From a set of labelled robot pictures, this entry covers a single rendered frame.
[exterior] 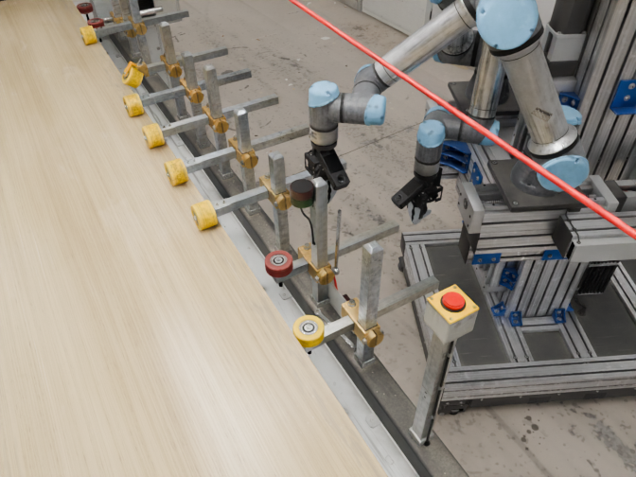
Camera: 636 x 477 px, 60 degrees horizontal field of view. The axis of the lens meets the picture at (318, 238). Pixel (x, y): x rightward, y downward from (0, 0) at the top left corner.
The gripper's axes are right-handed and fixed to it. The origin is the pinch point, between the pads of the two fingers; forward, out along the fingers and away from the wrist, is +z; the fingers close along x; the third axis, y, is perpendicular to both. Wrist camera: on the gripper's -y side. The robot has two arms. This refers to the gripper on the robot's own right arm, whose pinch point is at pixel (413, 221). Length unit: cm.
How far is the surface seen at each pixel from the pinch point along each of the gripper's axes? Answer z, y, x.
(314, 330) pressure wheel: -8, -52, -27
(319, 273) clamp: -3.5, -39.2, -7.3
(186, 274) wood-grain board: -7, -73, 8
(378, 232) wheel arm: -3.2, -14.7, -1.1
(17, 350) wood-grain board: -8, -118, 5
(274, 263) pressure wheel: -8, -50, -1
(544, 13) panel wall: 24, 215, 140
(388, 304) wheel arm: -3.1, -28.3, -26.2
